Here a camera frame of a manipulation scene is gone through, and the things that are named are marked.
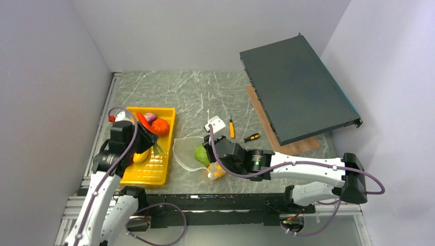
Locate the dark green network switch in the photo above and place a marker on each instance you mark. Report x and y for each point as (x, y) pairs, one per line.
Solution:
(297, 92)

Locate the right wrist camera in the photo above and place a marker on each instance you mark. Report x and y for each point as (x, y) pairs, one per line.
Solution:
(217, 125)

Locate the yellow plastic tray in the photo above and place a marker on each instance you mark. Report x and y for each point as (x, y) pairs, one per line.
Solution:
(153, 171)

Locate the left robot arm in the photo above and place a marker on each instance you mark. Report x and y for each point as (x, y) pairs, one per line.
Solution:
(95, 225)

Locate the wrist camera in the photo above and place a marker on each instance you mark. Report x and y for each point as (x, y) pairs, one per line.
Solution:
(217, 125)
(119, 117)

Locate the wooden cutting board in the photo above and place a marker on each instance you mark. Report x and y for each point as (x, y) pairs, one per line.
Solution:
(293, 148)

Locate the black yellow screwdriver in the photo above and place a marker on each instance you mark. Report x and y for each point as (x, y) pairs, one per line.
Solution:
(252, 137)

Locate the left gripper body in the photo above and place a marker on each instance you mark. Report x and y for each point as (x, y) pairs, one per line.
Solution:
(136, 147)

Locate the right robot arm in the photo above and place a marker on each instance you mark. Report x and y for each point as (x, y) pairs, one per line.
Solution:
(334, 178)

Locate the orange pumpkin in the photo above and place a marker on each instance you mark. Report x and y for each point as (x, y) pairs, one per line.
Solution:
(160, 127)

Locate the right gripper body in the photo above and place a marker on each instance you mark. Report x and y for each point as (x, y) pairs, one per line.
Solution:
(208, 145)

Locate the small yellow screwdriver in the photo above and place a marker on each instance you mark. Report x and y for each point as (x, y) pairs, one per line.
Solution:
(232, 129)

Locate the orange carrot with green top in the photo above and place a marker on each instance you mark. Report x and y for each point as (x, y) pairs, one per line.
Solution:
(157, 150)

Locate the green cabbage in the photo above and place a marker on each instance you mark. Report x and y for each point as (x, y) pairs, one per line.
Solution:
(200, 155)

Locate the clear dotted zip bag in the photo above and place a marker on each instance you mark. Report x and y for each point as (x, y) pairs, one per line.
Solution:
(183, 151)

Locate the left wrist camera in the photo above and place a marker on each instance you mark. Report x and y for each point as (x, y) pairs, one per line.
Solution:
(119, 117)

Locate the purple onion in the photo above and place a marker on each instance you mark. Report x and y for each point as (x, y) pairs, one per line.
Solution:
(150, 117)

